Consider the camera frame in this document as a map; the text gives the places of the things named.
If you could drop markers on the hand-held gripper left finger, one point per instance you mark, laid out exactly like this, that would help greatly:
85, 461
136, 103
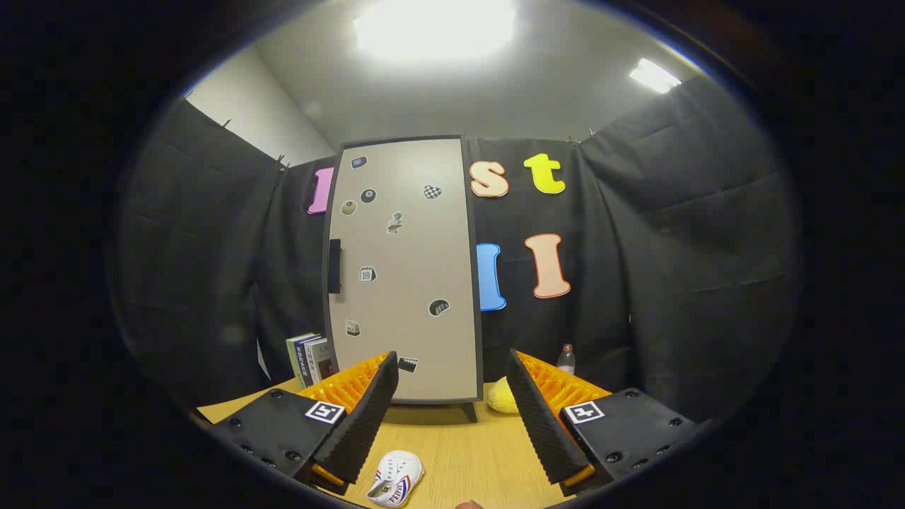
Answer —
368, 417

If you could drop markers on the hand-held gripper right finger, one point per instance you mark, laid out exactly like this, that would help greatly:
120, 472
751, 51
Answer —
539, 417

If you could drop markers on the white canvas shoe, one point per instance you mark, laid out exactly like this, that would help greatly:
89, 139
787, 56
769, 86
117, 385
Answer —
397, 472

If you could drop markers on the dark grey shoe cabinet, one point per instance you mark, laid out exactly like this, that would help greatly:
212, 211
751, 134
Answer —
479, 339

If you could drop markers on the beige shoe cabinet door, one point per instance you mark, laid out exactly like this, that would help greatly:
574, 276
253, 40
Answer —
410, 283

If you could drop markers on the yellow soft object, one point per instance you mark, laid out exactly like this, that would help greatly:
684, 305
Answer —
500, 399

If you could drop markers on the clear bottle with red cap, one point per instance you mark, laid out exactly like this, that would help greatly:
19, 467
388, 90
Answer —
565, 362

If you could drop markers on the white book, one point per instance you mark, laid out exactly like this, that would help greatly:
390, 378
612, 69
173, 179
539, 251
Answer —
318, 360

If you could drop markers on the dark blue book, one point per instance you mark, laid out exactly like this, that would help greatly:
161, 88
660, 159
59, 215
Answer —
302, 360

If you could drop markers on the black backdrop cloth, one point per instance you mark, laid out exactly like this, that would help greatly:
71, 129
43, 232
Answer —
672, 247

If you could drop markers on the small ceiling light panel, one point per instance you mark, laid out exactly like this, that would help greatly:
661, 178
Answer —
654, 75

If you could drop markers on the large ceiling light panel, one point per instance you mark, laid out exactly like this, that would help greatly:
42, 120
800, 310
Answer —
435, 28

